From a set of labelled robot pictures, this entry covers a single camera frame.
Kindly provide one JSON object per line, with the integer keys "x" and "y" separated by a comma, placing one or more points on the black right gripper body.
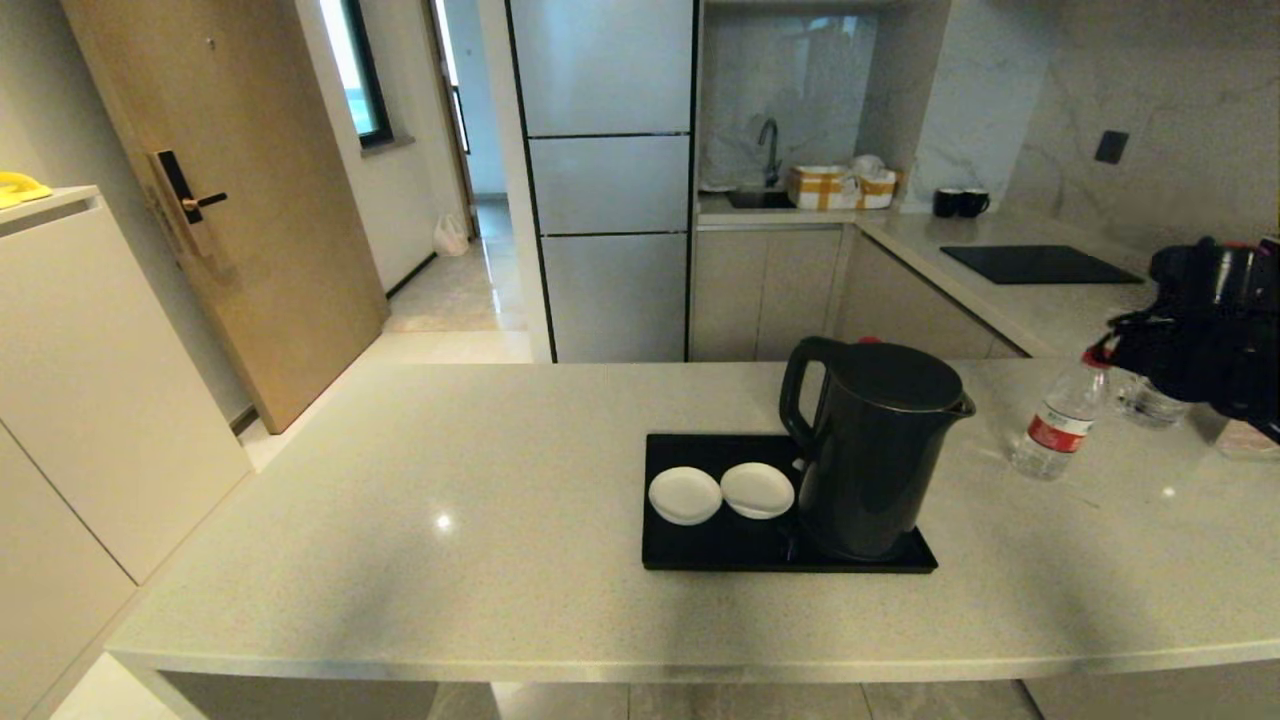
{"x": 1210, "y": 360}

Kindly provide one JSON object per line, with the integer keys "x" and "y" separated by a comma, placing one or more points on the black electric kettle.
{"x": 880, "y": 450}

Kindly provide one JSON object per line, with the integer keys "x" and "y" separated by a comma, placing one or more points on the white QR code card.
{"x": 1245, "y": 442}

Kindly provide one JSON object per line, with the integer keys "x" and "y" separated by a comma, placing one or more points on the black induction cooktop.
{"x": 1040, "y": 265}

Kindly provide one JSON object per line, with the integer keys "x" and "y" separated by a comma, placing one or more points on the black mug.
{"x": 945, "y": 203}
{"x": 972, "y": 203}

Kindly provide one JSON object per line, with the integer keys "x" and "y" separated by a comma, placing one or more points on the white box yellow tape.
{"x": 820, "y": 188}
{"x": 877, "y": 192}

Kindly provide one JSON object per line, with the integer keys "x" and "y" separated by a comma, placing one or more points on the beige kitchen base cabinets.
{"x": 760, "y": 290}

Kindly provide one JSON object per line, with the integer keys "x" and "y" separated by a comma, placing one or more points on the white round coaster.
{"x": 685, "y": 496}
{"x": 757, "y": 490}

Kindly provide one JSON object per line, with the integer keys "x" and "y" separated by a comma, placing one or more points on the dark gooseneck faucet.
{"x": 773, "y": 165}

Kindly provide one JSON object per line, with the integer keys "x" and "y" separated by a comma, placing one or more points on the dark kitchen sink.
{"x": 758, "y": 199}

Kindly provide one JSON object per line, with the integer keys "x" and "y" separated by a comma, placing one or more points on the black rectangular tray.
{"x": 720, "y": 545}

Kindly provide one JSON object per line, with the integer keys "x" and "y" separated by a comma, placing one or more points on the tall grey refrigerator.
{"x": 610, "y": 180}

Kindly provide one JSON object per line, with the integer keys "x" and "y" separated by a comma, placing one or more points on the white plastic bag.
{"x": 450, "y": 238}

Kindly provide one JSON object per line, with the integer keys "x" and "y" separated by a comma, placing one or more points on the dark framed window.
{"x": 350, "y": 60}

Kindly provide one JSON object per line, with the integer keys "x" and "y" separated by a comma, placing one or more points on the light wooden door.
{"x": 250, "y": 200}

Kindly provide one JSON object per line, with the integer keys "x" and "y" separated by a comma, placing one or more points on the white storage cabinet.
{"x": 90, "y": 400}

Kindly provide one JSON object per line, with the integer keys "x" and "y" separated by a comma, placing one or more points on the yellow object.
{"x": 18, "y": 187}

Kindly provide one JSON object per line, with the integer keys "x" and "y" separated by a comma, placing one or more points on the dark wall socket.
{"x": 1110, "y": 148}

